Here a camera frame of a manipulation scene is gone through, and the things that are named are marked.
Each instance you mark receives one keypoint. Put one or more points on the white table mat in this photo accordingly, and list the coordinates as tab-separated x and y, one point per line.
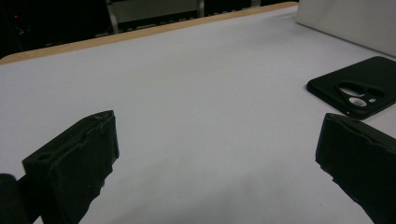
202	93

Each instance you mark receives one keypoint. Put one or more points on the wooden table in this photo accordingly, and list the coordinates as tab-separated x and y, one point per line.
124	36

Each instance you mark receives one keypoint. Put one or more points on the black phone case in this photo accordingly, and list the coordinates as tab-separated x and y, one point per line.
327	88

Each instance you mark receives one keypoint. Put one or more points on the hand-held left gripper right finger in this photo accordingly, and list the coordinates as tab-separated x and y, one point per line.
361	161

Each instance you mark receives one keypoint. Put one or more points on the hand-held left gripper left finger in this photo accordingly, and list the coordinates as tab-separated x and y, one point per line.
71	161

